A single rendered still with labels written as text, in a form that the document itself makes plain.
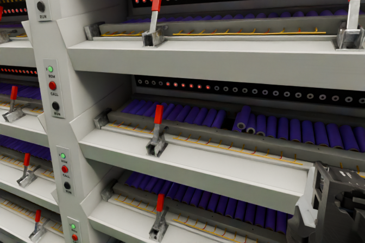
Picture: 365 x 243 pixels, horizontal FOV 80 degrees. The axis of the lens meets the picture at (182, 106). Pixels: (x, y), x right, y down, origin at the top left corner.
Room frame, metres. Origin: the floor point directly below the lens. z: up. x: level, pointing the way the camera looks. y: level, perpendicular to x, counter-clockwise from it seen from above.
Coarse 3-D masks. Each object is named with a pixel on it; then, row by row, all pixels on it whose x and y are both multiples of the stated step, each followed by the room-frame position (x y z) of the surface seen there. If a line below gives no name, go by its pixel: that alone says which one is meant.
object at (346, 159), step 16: (112, 112) 0.49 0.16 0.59; (144, 128) 0.43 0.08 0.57; (160, 128) 0.43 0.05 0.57; (176, 128) 0.41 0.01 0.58; (192, 128) 0.40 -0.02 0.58; (208, 128) 0.39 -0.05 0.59; (224, 144) 0.37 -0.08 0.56; (240, 144) 0.36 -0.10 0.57; (256, 144) 0.35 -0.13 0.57; (272, 144) 0.34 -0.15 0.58; (288, 144) 0.33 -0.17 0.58; (304, 144) 0.33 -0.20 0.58; (320, 160) 0.31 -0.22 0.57; (336, 160) 0.30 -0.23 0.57; (352, 160) 0.29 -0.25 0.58
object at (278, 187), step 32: (128, 96) 0.59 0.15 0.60; (192, 96) 0.51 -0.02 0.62; (224, 96) 0.48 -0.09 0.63; (96, 128) 0.47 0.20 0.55; (128, 128) 0.46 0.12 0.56; (96, 160) 0.43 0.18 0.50; (128, 160) 0.38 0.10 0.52; (160, 160) 0.35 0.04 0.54; (192, 160) 0.35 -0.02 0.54; (224, 160) 0.34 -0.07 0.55; (288, 160) 0.33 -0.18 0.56; (224, 192) 0.31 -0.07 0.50; (256, 192) 0.29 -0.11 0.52; (288, 192) 0.27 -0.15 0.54
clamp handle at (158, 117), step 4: (156, 108) 0.39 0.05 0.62; (160, 108) 0.39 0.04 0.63; (156, 112) 0.39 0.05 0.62; (160, 112) 0.39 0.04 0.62; (156, 116) 0.39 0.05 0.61; (160, 116) 0.38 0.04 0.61; (156, 120) 0.38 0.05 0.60; (160, 120) 0.38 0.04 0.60; (156, 124) 0.38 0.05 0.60; (156, 128) 0.38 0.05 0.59; (156, 132) 0.38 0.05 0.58; (156, 136) 0.37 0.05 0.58; (156, 140) 0.37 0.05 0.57
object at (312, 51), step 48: (144, 0) 0.56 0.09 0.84; (192, 0) 0.51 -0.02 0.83; (240, 0) 0.48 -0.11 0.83; (288, 0) 0.44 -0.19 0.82; (336, 0) 0.41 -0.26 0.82; (96, 48) 0.40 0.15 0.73; (144, 48) 0.36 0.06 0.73; (192, 48) 0.34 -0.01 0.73; (240, 48) 0.31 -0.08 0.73; (288, 48) 0.29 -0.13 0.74; (336, 48) 0.26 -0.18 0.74
